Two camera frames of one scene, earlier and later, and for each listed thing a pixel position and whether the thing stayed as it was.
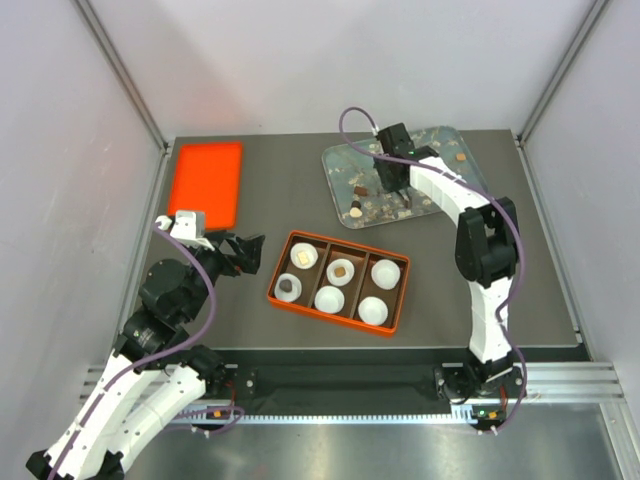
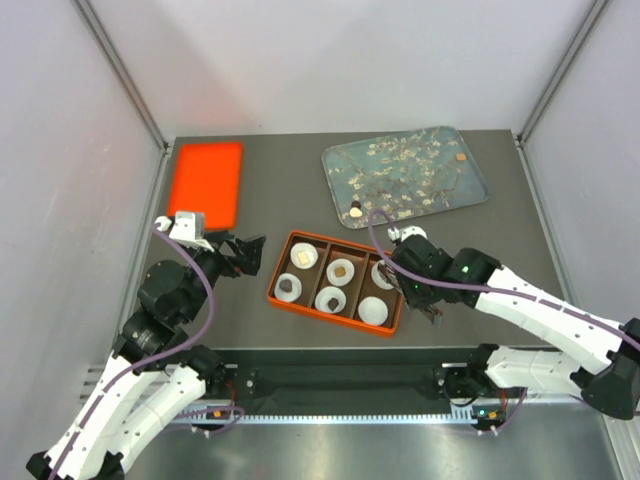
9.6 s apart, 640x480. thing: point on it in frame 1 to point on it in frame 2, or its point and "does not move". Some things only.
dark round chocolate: x=285 y=285 does not move
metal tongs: x=406 y=194 to x=427 y=310
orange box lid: x=207 y=177 does not move
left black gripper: x=247 y=259 does not move
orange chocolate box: x=342 y=283 does not move
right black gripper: x=388 y=184 to x=413 y=298
